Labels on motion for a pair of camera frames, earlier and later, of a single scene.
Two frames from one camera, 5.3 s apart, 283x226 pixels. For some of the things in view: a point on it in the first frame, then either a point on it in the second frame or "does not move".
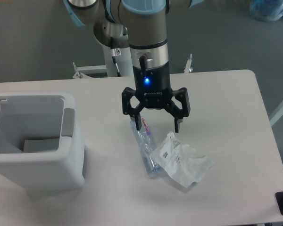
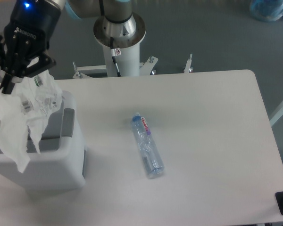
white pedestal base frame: x=82 y=71 does not move
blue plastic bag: x=270 y=11 does not move
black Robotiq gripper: x=153 y=87 to x=27 y=35
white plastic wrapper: x=183 y=161 to x=25 y=107
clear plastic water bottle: x=147 y=144 does not move
